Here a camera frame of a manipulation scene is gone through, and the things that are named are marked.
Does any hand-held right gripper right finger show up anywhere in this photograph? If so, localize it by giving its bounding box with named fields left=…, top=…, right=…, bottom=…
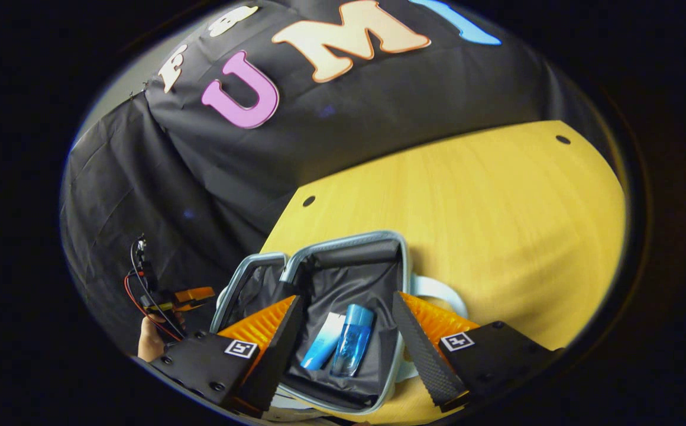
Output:
left=391, top=291, right=564, bottom=414

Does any clear blue bottle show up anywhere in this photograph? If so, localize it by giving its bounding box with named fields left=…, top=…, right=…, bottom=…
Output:
left=329, top=304, right=376, bottom=378

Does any red cable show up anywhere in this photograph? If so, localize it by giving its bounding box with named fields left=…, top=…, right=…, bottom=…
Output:
left=123, top=271, right=170, bottom=342

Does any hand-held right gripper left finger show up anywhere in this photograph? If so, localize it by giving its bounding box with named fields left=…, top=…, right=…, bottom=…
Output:
left=150, top=294, right=306, bottom=416

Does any black cable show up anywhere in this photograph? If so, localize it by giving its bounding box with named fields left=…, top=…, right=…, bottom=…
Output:
left=131, top=235, right=188, bottom=340

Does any light blue suitcase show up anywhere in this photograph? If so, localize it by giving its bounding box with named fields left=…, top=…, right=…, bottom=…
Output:
left=209, top=230, right=469, bottom=415

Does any blue and white tube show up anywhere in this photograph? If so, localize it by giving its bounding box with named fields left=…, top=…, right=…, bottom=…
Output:
left=300, top=312, right=347, bottom=371

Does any black backdrop cloth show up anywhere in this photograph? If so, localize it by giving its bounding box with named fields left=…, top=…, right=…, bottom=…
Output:
left=59, top=0, right=616, bottom=356

